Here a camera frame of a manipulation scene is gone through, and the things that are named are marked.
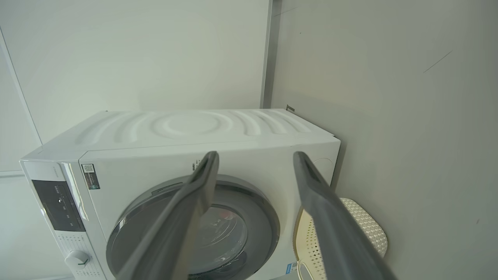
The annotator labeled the round glass washing machine door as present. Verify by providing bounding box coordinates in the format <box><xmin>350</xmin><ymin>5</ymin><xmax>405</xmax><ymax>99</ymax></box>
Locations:
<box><xmin>106</xmin><ymin>174</ymin><xmax>281</xmax><ymax>280</ymax></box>

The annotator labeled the white front-load washing machine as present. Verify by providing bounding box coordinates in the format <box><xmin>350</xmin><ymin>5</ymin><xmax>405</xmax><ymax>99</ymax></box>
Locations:
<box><xmin>19</xmin><ymin>109</ymin><xmax>342</xmax><ymax>280</ymax></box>

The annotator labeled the black QR code sticker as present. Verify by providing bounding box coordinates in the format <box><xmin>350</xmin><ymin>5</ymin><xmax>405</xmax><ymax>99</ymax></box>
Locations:
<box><xmin>81</xmin><ymin>163</ymin><xmax>100</xmax><ymax>190</ymax></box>

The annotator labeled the cream perforated laundry basket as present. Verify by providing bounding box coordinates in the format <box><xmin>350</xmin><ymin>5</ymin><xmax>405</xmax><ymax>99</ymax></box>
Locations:
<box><xmin>293</xmin><ymin>198</ymin><xmax>388</xmax><ymax>280</ymax></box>

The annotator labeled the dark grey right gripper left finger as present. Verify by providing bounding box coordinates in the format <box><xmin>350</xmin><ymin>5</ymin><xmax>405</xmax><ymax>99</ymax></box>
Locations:
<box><xmin>117</xmin><ymin>151</ymin><xmax>220</xmax><ymax>280</ymax></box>

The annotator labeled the black washer display panel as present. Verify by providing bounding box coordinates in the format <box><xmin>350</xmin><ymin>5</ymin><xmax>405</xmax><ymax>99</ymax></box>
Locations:
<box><xmin>31</xmin><ymin>180</ymin><xmax>86</xmax><ymax>232</ymax></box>

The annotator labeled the white washing machine dial knob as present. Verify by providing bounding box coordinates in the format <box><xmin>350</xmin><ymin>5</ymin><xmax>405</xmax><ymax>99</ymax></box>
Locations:
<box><xmin>64</xmin><ymin>250</ymin><xmax>91</xmax><ymax>271</ymax></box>

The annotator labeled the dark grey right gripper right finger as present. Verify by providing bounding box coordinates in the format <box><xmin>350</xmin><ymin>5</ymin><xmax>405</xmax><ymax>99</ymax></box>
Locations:
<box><xmin>293</xmin><ymin>151</ymin><xmax>397</xmax><ymax>280</ymax></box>

